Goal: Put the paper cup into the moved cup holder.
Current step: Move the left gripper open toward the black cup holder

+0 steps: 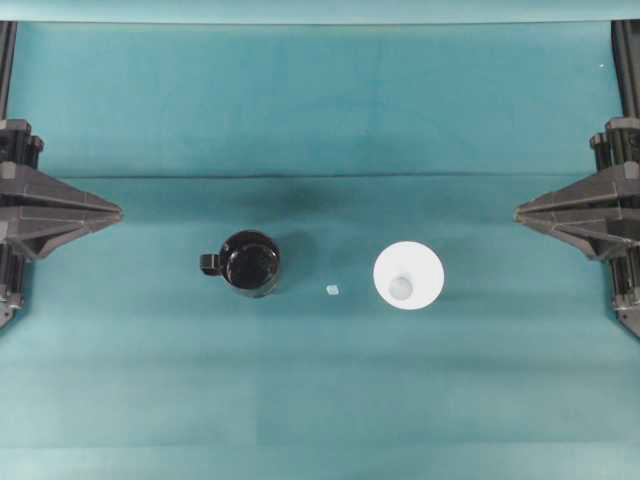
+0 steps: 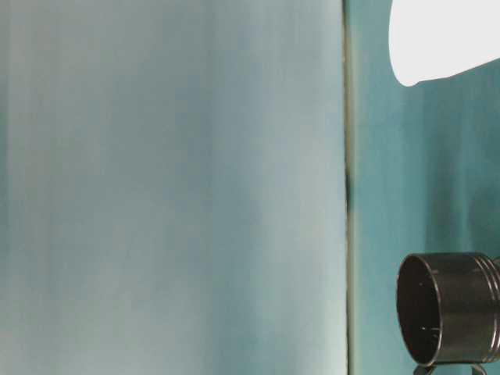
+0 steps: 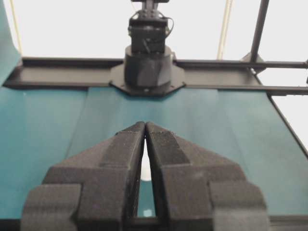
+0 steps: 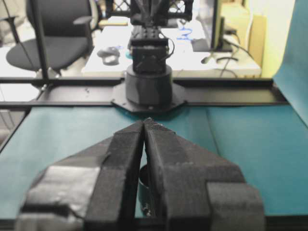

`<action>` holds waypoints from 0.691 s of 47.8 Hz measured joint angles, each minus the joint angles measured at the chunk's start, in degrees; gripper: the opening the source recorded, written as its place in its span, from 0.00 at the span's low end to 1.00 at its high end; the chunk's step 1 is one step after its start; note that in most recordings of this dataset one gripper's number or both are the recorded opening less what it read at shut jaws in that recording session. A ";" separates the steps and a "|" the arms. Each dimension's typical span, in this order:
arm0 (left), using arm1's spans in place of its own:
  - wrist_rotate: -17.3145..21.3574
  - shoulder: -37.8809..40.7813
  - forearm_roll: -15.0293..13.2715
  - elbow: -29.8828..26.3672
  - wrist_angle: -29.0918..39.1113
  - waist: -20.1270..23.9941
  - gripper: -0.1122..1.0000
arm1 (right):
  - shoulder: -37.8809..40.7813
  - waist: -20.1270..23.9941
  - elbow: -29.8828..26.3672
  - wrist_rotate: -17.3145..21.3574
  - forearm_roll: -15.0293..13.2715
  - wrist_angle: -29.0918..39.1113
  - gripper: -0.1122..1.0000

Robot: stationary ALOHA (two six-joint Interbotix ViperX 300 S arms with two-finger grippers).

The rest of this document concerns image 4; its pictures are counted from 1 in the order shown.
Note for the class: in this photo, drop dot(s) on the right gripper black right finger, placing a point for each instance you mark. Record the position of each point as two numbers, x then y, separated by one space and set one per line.
193 189

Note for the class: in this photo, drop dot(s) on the black aluminium frame rail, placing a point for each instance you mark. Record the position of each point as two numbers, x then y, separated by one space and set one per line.
72 93

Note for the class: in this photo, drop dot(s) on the grey computer mouse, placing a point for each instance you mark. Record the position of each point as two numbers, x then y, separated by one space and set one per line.
109 55

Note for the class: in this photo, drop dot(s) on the black vertical frame post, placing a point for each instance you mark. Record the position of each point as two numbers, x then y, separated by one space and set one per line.
38 26

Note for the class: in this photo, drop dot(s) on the black computer monitor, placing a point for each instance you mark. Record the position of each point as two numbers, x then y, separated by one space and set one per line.
212 24

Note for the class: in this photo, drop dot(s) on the teal table mat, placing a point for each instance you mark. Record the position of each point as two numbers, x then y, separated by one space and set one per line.
261 125

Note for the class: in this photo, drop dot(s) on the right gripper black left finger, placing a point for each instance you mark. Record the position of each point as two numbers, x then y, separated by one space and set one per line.
92 190

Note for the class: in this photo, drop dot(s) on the black office chair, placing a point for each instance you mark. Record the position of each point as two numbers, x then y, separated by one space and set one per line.
67 32

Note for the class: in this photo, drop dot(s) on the white desk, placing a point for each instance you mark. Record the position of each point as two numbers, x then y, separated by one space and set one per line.
184 61

